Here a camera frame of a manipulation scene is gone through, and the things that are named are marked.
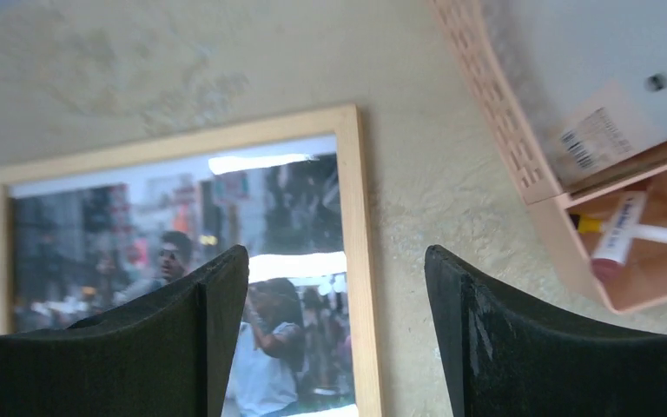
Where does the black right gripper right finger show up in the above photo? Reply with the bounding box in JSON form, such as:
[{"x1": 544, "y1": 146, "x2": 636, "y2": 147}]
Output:
[{"x1": 424, "y1": 245, "x2": 667, "y2": 417}]

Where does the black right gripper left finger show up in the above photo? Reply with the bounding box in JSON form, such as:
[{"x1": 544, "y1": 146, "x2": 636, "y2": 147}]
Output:
[{"x1": 0, "y1": 245, "x2": 249, "y2": 416}]

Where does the clear glass pane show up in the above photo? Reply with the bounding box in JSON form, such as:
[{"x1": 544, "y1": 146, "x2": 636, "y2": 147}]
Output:
[{"x1": 10, "y1": 135, "x2": 359, "y2": 417}]

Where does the light wooden picture frame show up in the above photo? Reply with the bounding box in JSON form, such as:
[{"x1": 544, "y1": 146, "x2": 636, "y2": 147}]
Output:
[{"x1": 0, "y1": 105, "x2": 382, "y2": 416}]

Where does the white red marker in organizer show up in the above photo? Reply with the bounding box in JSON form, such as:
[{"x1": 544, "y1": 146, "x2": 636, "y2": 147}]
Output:
[{"x1": 590, "y1": 190, "x2": 648, "y2": 282}]

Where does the white yellow pen in organizer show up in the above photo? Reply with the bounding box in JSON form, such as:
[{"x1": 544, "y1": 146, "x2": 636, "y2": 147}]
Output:
[{"x1": 569, "y1": 214, "x2": 667, "y2": 249}]

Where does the orange plastic file organizer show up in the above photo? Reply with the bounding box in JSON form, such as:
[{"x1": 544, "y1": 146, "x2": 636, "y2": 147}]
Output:
[{"x1": 432, "y1": 1, "x2": 667, "y2": 314}]

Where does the white board in organizer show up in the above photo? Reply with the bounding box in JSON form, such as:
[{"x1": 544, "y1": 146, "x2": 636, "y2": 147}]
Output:
[{"x1": 480, "y1": 0, "x2": 667, "y2": 187}]

